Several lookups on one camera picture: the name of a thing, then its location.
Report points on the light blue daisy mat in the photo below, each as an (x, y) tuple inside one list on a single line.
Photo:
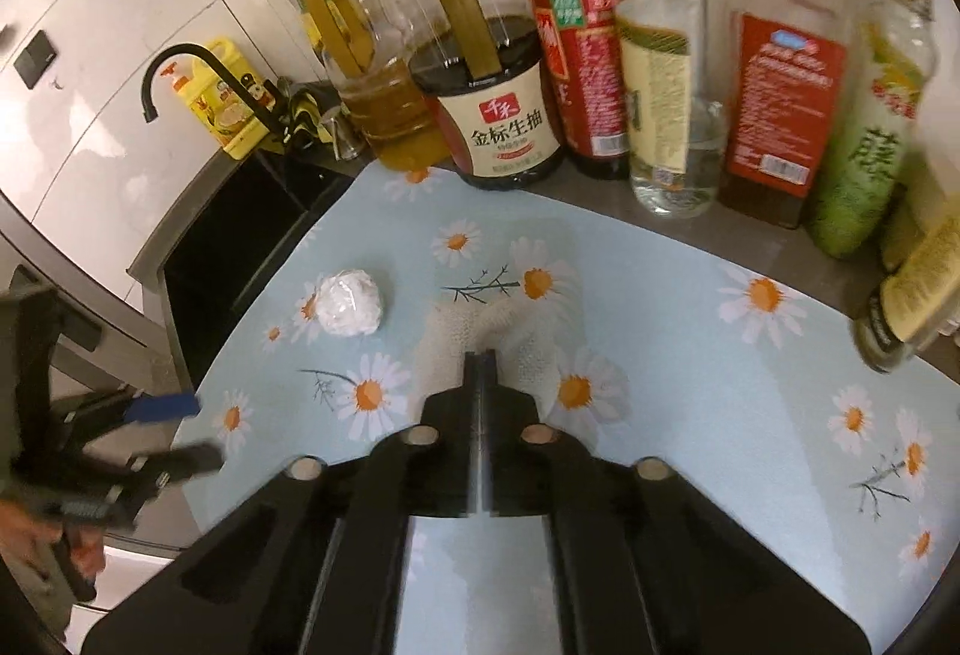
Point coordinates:
[(675, 340)]

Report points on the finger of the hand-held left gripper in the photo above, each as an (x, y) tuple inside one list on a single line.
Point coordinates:
[(180, 460), (161, 409)]

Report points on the red label sauce bottle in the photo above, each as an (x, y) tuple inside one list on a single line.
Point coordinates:
[(585, 77)]

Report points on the black and yellow cloth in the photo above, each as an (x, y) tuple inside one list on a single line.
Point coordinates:
[(304, 115)]

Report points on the large plastic-wrapped white ball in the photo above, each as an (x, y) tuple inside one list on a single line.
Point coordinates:
[(349, 304)]

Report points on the black wall socket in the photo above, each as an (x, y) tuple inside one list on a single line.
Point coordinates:
[(36, 58)]

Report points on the clear vinegar bottle beige label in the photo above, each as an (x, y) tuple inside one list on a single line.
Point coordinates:
[(667, 100)]

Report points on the dark soy sauce jug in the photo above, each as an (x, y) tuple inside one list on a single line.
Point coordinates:
[(495, 115)]

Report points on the cooking oil jug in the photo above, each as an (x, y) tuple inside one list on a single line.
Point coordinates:
[(375, 100)]

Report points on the small bottle yellow label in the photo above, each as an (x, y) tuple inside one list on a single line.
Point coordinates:
[(911, 302)]

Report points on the dark bottle red label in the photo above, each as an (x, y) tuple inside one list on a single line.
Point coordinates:
[(787, 100)]

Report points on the green label bottle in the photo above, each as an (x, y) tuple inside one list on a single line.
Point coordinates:
[(862, 175)]

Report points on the person's left hand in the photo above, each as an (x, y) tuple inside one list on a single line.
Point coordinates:
[(26, 535)]

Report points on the black faucet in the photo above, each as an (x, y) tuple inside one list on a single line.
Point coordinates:
[(187, 58)]

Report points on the yellow dish soap bottle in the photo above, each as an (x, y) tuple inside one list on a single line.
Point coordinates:
[(225, 100)]

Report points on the pale label bottle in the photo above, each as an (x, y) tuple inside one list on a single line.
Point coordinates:
[(930, 197)]

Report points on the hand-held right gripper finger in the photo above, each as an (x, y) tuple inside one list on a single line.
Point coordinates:
[(471, 373), (489, 373)]

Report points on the black kitchen sink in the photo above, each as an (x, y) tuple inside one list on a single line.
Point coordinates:
[(240, 250)]

